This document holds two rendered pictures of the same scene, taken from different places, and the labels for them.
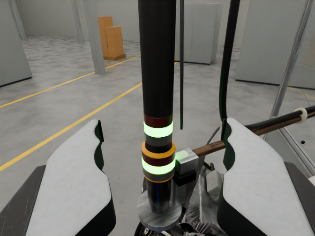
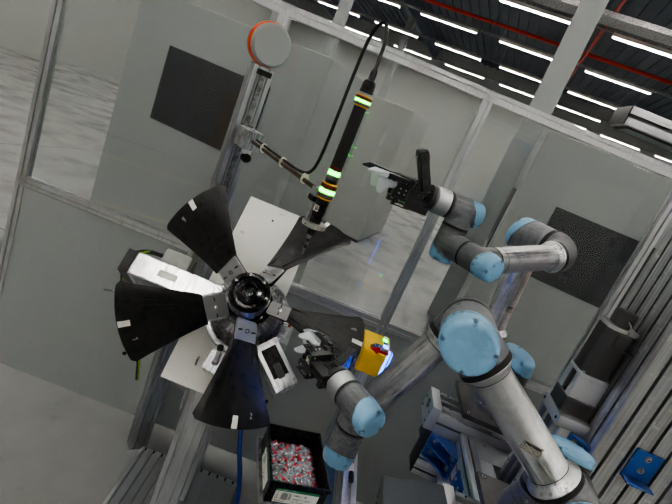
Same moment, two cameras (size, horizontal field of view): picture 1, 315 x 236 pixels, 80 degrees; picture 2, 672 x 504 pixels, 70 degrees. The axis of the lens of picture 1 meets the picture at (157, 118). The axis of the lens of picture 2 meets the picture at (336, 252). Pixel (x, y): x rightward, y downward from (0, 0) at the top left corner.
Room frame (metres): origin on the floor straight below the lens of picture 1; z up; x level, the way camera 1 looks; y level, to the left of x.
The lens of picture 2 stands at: (0.37, 1.26, 1.76)
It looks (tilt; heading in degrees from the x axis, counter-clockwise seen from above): 16 degrees down; 258
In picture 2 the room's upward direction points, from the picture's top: 23 degrees clockwise
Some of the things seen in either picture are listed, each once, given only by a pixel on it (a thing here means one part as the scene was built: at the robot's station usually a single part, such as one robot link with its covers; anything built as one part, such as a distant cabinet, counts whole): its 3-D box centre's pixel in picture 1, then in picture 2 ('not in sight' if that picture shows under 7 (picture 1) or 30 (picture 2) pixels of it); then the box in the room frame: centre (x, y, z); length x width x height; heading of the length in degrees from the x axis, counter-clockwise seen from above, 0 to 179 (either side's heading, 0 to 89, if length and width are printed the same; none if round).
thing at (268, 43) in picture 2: not in sight; (269, 44); (0.50, -0.65, 1.88); 0.17 x 0.15 x 0.16; 170
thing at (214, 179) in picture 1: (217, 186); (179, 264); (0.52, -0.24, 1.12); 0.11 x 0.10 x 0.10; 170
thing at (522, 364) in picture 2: not in sight; (511, 367); (-0.63, -0.08, 1.20); 0.13 x 0.12 x 0.14; 116
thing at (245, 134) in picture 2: not in sight; (248, 138); (0.46, -0.57, 1.54); 0.10 x 0.07 x 0.08; 115
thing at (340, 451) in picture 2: not in sight; (345, 438); (-0.02, 0.34, 1.08); 0.11 x 0.08 x 0.11; 69
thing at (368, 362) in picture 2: not in sight; (372, 354); (-0.21, -0.23, 1.02); 0.16 x 0.10 x 0.11; 80
